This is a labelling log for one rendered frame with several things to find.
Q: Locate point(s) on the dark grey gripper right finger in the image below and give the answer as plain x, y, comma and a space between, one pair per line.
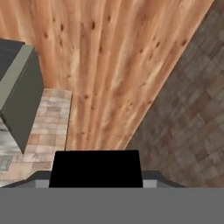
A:
153, 178

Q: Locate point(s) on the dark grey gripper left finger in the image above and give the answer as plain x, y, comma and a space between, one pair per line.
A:
39, 178

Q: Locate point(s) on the wooden plank cabinet panel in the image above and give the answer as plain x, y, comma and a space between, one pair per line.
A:
110, 73

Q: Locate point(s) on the grey-green cupboard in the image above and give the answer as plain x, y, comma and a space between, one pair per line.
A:
22, 96

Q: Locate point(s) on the grey wall socket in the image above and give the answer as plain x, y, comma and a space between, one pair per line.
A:
5, 163

